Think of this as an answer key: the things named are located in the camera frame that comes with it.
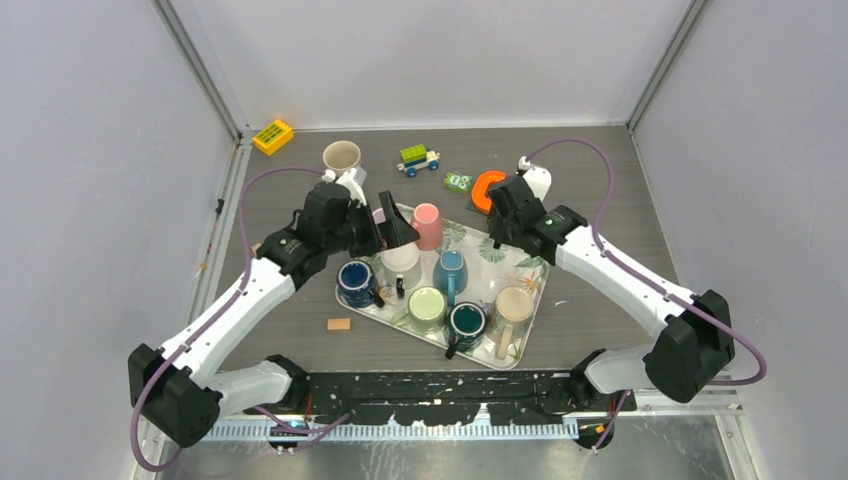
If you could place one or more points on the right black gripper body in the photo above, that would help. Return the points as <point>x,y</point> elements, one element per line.
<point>502,231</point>

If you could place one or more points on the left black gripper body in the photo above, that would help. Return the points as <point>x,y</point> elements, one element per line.
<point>359,233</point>

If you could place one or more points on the sea pattern beige mug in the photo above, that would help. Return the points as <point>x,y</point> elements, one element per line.
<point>341,156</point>

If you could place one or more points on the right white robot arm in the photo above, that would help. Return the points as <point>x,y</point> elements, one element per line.
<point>690,343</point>

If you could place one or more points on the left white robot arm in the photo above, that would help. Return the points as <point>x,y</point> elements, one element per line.
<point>178,386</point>

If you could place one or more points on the lilac mug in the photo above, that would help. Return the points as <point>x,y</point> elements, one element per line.
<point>378,216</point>

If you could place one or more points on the white mug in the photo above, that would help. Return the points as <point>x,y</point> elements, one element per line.
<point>402,267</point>

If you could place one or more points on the pink mug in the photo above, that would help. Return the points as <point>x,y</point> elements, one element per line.
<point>428,222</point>

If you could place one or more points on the dark blue mug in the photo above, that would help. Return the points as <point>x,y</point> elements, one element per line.
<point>357,285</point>

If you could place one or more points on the light blue mug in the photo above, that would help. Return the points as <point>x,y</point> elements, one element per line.
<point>450,275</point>

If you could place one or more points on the light green mug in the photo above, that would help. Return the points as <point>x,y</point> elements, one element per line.
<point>424,312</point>

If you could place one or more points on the tall beige mug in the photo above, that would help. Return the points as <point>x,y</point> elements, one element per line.
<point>510,314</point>

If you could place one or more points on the teal mug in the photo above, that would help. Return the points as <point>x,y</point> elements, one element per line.
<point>464,328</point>

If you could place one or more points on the orange arch brick assembly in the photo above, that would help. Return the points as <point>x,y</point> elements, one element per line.
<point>479,201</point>

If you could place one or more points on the green owl brick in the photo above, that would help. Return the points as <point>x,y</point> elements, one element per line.
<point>457,182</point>

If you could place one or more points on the toy brick car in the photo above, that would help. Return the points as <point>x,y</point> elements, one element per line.
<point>416,158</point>

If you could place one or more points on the leaf patterned metal tray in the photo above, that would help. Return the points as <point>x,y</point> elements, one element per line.
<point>490,271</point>

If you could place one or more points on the yellow toy block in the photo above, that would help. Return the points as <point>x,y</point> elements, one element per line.
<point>273,137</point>

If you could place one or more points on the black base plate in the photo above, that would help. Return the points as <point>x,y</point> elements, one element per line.
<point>442,398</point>

